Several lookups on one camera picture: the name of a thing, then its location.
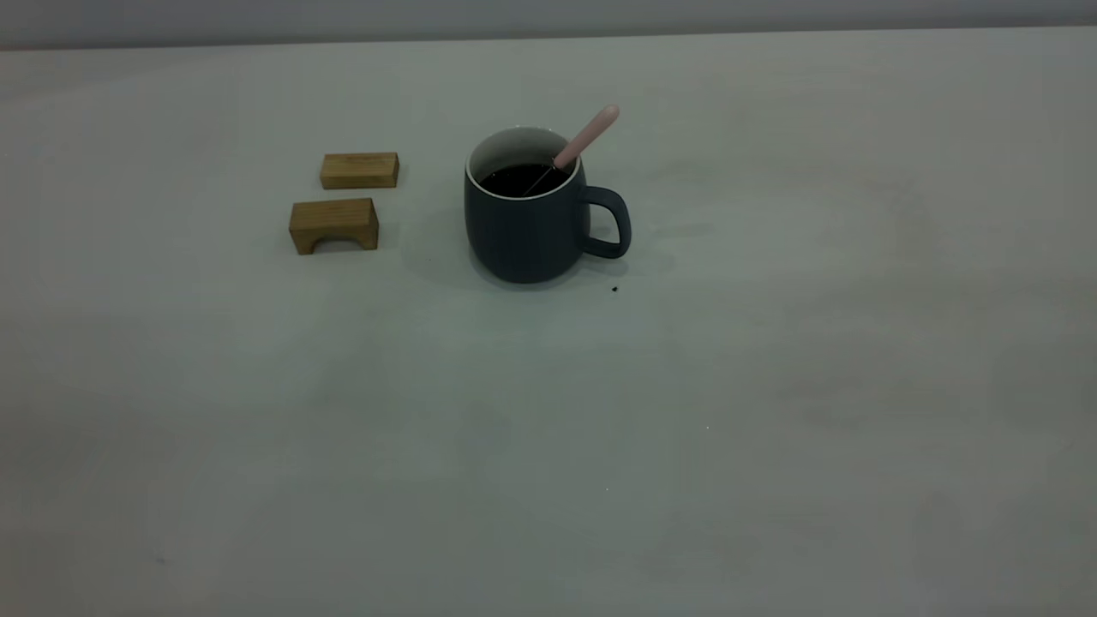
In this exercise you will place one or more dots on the dark grey ceramic mug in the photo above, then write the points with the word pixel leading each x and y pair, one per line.
pixel 524 236

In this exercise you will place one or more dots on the black coffee liquid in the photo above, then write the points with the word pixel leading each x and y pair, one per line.
pixel 514 180

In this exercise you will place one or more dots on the arched wooden block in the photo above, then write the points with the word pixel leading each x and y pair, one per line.
pixel 334 221

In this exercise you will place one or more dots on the flat rectangular wooden block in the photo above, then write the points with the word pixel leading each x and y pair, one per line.
pixel 360 170

